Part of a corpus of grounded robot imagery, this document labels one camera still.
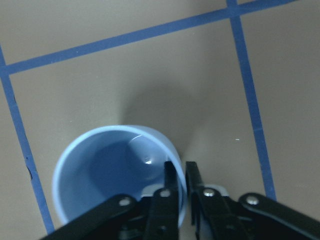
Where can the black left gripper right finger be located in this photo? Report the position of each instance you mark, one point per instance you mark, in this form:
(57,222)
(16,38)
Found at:
(252,217)

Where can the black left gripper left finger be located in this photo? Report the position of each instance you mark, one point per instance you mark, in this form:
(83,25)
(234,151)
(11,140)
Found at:
(122,217)

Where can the light blue cup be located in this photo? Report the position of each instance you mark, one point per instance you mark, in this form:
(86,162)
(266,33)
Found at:
(111,160)

